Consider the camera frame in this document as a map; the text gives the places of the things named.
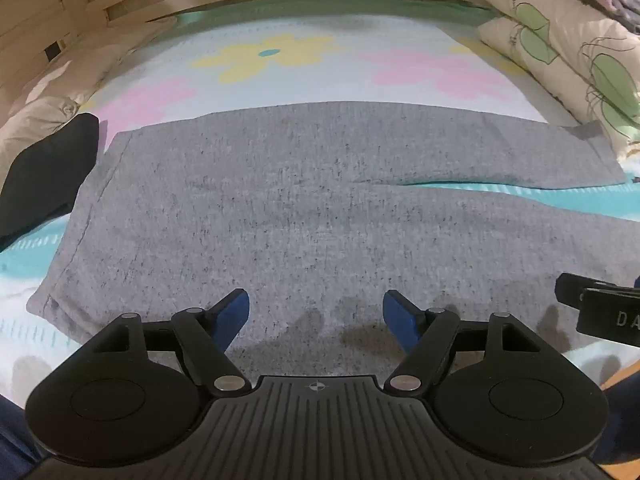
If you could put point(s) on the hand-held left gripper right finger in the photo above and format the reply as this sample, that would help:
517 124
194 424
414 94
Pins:
400 316

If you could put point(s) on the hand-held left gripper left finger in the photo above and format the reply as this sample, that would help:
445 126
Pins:
231 312

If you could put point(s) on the grey pants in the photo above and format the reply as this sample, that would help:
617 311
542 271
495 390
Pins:
300 200

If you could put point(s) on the person's right leg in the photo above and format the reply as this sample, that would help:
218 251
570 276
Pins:
625 420

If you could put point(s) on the person's leg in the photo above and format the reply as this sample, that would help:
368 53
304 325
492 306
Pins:
625 420
12 440

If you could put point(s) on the black cloth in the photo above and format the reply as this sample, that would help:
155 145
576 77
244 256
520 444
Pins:
45 175

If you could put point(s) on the leaf print cream pillow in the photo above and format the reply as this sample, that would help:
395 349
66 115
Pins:
555 5
560 75

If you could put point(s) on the person's left leg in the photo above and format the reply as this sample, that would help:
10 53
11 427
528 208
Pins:
12 440

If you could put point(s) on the floral printed blanket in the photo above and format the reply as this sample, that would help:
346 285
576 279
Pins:
320 75

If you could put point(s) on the cream quilt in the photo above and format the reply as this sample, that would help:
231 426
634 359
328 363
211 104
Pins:
35 120

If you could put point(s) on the black wall socket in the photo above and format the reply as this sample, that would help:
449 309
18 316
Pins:
53 50

